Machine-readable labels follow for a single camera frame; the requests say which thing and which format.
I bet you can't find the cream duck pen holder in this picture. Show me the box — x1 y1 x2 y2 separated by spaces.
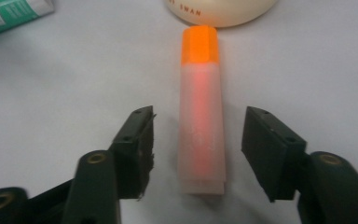
163 0 278 29

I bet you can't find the white table sheet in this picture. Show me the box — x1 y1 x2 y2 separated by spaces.
0 0 358 224

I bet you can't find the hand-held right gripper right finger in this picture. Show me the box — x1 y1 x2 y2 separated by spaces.
241 105 309 203

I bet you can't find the green and white glue stick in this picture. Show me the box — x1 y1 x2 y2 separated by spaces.
0 0 56 40

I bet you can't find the orange highlighter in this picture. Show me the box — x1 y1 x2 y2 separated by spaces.
177 25 227 197

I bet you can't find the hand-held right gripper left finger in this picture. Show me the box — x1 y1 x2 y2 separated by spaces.
109 105 157 201

